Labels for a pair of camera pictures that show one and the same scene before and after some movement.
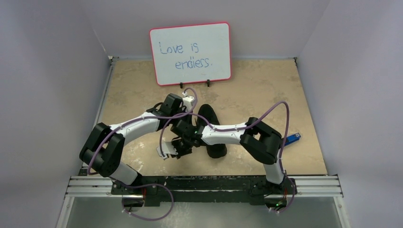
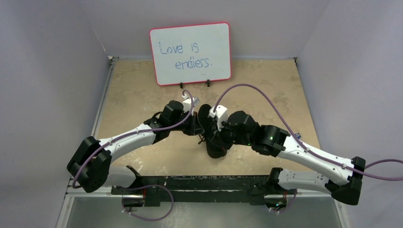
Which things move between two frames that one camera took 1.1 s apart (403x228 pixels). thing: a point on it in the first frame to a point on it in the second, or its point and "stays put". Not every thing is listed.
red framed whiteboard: (192, 54) stays put
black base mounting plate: (203, 191) stays put
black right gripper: (181, 147) to (213, 131)
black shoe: (216, 151) stays put
